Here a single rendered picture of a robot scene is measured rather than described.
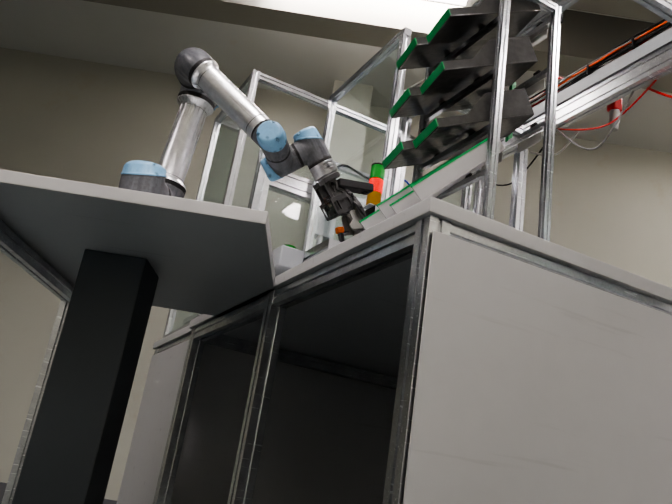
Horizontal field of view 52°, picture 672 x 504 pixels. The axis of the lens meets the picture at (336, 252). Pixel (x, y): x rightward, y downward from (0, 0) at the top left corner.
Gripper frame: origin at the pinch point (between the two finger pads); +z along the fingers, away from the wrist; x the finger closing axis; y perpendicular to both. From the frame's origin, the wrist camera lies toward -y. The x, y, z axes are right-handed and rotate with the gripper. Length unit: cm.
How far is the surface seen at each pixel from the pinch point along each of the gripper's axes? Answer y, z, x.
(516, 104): -24, -11, 52
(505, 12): -33, -34, 54
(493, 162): -5, -1, 54
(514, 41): -34, -26, 51
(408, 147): -1.9, -14.7, 33.2
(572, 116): -138, -3, -23
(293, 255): 25.3, -4.1, 1.9
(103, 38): -88, -219, -317
